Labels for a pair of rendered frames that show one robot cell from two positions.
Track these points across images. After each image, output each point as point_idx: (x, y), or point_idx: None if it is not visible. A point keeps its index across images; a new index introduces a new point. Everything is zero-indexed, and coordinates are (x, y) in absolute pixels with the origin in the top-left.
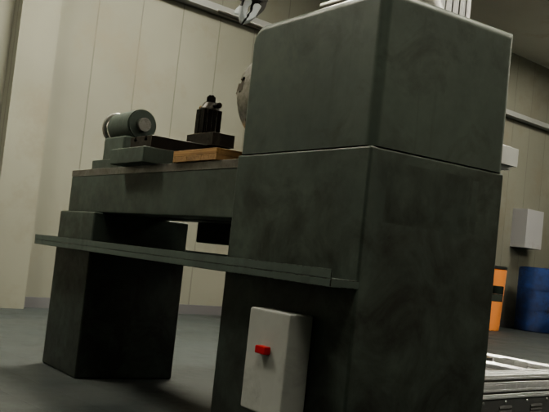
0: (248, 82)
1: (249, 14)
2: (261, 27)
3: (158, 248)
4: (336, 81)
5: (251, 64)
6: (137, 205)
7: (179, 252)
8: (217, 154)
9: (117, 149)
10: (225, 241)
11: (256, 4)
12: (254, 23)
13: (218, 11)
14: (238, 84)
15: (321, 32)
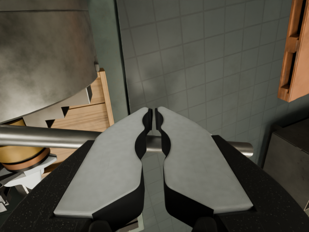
0: (91, 34)
1: (143, 125)
2: (44, 128)
3: (125, 68)
4: None
5: (77, 83)
6: None
7: (121, 34)
8: (101, 69)
9: (143, 221)
10: None
11: (111, 195)
12: (90, 136)
13: (249, 143)
14: (89, 100)
15: None
